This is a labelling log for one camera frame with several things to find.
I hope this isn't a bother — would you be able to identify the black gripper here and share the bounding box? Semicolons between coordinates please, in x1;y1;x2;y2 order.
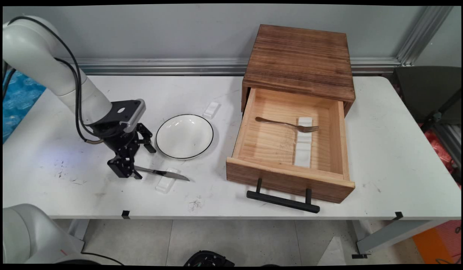
92;122;157;179

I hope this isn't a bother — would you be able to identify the silver serrated table knife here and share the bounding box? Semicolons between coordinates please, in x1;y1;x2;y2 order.
136;166;190;182

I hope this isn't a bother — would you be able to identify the silver metal fork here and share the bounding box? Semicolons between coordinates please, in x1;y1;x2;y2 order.
255;116;319;133

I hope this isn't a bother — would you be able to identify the white ceramic cutlery rest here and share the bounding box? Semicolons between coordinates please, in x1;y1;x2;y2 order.
155;168;181;194
296;117;313;144
202;101;220;120
294;142;312;168

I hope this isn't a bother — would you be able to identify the white plate with black rim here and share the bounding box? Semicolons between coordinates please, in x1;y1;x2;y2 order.
155;114;214;160

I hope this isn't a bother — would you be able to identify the blue plastic bag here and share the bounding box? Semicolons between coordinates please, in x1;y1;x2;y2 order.
3;69;47;144

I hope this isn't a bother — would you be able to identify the black round floor device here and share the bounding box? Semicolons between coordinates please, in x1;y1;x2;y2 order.
183;250;235;267

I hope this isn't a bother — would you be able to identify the grey table leg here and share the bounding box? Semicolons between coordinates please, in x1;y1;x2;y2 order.
352;219;451;255

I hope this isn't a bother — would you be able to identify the dark grey panel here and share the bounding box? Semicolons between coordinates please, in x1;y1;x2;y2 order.
391;66;461;124

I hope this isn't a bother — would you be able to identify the red plastic bag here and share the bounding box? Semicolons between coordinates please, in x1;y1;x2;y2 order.
419;122;461;188

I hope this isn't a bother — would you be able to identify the orange box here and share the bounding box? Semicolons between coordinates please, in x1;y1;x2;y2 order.
412;220;461;265

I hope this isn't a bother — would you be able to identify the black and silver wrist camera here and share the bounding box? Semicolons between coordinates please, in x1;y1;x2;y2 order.
90;99;146;132

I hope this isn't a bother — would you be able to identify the horizontal aluminium frame rail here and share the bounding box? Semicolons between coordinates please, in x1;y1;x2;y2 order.
61;57;401;77

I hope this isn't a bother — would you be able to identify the light wooden drawer, black handle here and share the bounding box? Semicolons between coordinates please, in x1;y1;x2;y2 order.
225;87;356;213

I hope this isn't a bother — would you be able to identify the slanted aluminium frame post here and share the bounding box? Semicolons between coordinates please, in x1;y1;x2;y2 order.
396;6;454;66

